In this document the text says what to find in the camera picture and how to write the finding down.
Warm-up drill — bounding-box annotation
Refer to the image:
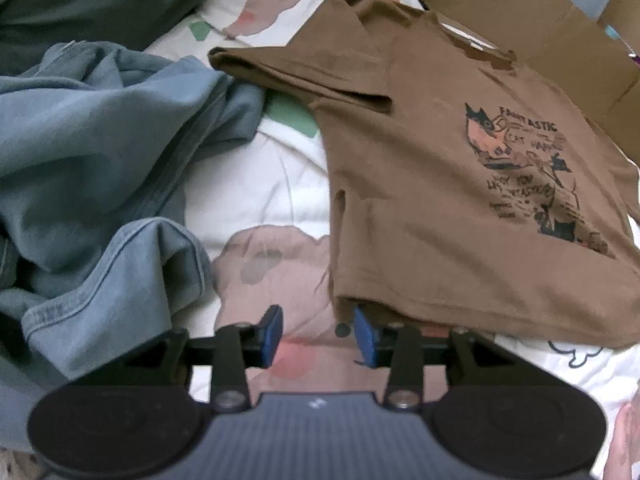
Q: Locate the blue-grey garment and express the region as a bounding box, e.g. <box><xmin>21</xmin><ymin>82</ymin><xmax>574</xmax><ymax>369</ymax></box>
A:
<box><xmin>0</xmin><ymin>40</ymin><xmax>266</xmax><ymax>456</ymax></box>

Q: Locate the white printed bedsheet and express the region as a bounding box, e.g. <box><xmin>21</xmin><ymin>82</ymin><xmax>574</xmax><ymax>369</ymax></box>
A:
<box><xmin>145</xmin><ymin>0</ymin><xmax>640</xmax><ymax>411</ymax></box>

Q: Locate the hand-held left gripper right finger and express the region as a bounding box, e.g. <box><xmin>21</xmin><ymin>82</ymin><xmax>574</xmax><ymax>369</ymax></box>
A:
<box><xmin>352</xmin><ymin>306</ymin><xmax>532</xmax><ymax>413</ymax></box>

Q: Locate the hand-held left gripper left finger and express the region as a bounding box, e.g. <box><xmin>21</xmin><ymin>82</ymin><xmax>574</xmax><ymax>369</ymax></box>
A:
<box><xmin>122</xmin><ymin>305</ymin><xmax>285</xmax><ymax>413</ymax></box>

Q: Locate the flattened cardboard box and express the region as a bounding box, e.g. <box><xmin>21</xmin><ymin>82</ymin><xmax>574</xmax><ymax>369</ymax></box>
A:
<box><xmin>405</xmin><ymin>0</ymin><xmax>640</xmax><ymax>166</ymax></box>

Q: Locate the brown printed t-shirt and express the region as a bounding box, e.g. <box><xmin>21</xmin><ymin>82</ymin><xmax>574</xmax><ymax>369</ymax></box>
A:
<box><xmin>207</xmin><ymin>0</ymin><xmax>640</xmax><ymax>351</ymax></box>

